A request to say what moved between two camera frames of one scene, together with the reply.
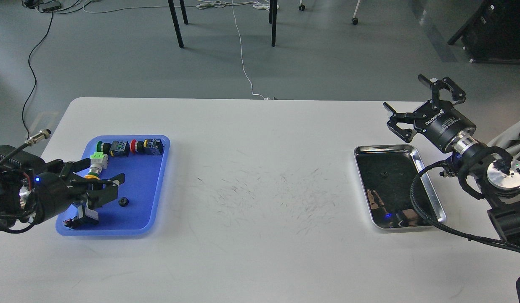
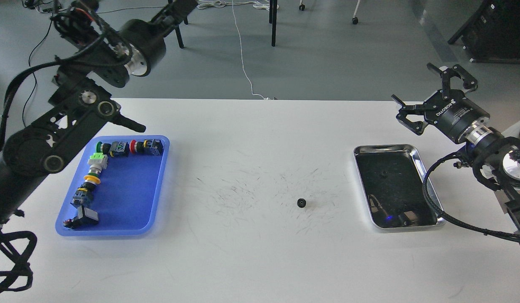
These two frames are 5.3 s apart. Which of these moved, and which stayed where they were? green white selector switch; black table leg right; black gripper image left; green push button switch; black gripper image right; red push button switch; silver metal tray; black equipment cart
Moved: black gripper image right; black gripper image left
Stayed: black table leg right; green push button switch; red push button switch; green white selector switch; silver metal tray; black equipment cart
